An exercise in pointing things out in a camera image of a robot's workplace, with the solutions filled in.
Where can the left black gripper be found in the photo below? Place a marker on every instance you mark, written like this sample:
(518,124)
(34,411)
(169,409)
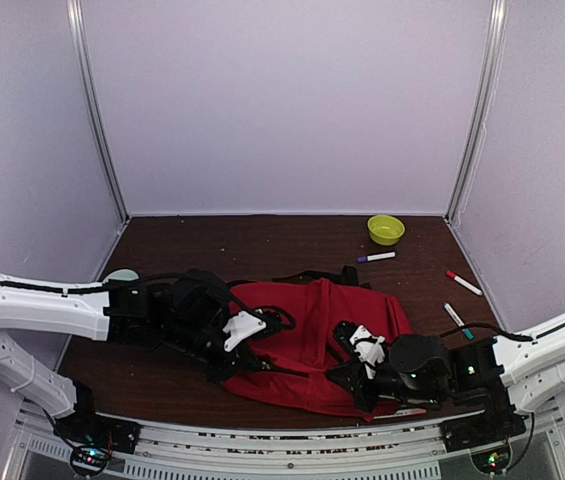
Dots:
(232,363)

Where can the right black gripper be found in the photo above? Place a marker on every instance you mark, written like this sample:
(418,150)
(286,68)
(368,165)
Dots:
(352,376)

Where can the red backpack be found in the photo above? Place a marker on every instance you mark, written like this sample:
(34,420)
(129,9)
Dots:
(305,353)

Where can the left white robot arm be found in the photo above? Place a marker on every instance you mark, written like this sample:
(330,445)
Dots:
(127,313)

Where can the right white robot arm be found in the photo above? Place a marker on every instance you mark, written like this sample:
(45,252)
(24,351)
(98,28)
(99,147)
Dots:
(505,374)

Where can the pink-capped white marker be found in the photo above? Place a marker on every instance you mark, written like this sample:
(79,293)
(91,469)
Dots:
(403,412)

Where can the pale green ceramic bowl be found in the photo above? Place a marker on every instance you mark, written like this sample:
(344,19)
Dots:
(125,275)

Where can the teal-capped white marker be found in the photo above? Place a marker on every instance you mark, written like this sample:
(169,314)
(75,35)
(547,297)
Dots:
(458,321)

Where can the purple-capped white marker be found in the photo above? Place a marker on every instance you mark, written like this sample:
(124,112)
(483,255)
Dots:
(376,257)

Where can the red-capped white marker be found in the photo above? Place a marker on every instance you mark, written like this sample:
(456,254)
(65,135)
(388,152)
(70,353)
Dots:
(464,283)

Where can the yellow-green plastic bowl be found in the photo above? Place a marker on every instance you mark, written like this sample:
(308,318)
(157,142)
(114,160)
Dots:
(385,230)

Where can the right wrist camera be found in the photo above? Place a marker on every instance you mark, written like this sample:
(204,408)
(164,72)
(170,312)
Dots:
(359,342)

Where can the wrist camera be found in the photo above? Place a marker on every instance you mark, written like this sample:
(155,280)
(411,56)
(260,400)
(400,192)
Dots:
(240,327)
(359,342)

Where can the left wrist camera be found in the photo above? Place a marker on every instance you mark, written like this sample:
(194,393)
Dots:
(240,327)

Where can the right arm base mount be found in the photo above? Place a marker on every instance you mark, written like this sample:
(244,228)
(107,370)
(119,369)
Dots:
(497,440)

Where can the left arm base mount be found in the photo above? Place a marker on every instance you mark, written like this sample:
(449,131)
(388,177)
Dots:
(93,438)

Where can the right aluminium frame post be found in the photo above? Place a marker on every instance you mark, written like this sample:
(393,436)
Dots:
(489,70)

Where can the aluminium frame post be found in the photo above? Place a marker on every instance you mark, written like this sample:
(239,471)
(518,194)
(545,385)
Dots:
(489,70)
(95,118)

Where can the left aluminium frame post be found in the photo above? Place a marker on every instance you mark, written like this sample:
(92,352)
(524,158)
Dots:
(95,118)

